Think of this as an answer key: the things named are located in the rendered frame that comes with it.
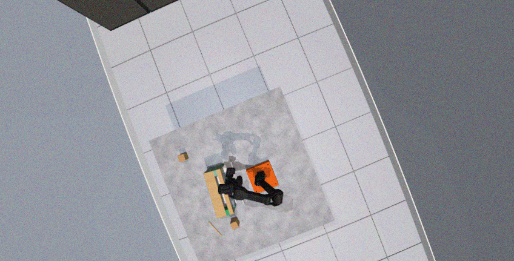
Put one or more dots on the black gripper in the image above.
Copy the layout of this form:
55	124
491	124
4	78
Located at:
229	174

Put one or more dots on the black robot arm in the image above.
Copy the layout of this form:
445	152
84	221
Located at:
241	193

